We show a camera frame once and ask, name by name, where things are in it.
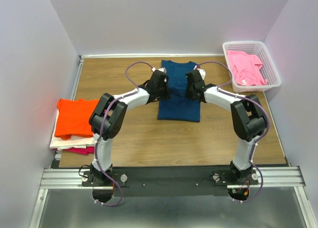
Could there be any purple cable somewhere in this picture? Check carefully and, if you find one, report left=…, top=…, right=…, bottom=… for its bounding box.
left=196, top=61, right=271, bottom=203
left=93, top=61, right=155, bottom=207

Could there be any magenta folded t-shirt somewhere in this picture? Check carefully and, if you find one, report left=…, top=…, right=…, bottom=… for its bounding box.
left=65, top=146, right=94, bottom=155

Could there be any aluminium extrusion rail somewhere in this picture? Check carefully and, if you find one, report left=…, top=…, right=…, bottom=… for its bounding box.
left=40, top=167, right=306, bottom=189

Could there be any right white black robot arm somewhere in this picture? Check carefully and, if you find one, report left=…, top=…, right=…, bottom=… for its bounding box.
left=185, top=70, right=270, bottom=184

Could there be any white folded t-shirt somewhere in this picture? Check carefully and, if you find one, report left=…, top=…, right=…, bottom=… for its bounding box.
left=49, top=110, right=95, bottom=151

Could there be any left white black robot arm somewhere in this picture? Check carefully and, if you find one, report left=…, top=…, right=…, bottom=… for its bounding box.
left=89, top=68, right=171, bottom=186

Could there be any pink t-shirt in basket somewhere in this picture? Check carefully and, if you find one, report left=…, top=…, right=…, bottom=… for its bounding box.
left=226, top=50, right=268, bottom=86

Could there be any black mounting base plate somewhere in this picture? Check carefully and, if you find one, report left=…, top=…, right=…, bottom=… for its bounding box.
left=79, top=165, right=259, bottom=202

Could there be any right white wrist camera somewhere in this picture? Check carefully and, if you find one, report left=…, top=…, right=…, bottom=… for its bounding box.
left=194, top=67, right=206, bottom=80

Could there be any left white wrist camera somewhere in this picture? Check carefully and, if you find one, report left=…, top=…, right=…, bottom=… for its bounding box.
left=151, top=67, right=166, bottom=74

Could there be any orange folded t-shirt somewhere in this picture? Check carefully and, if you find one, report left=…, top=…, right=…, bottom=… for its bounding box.
left=54, top=99, right=98, bottom=140

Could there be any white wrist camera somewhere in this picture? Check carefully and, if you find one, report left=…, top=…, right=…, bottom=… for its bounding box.
left=194, top=67, right=206, bottom=80
left=151, top=67, right=166, bottom=74

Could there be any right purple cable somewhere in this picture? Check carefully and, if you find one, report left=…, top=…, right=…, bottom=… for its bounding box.
left=196, top=61, right=271, bottom=203

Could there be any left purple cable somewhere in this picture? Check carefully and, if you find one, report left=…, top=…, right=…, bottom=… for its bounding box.
left=93, top=61, right=155, bottom=207

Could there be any white plastic laundry basket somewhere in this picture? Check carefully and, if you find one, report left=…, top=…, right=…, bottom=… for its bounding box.
left=223, top=41, right=281, bottom=92

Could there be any navy blue printed t-shirt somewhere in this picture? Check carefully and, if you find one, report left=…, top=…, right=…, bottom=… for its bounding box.
left=158, top=60, right=200, bottom=122

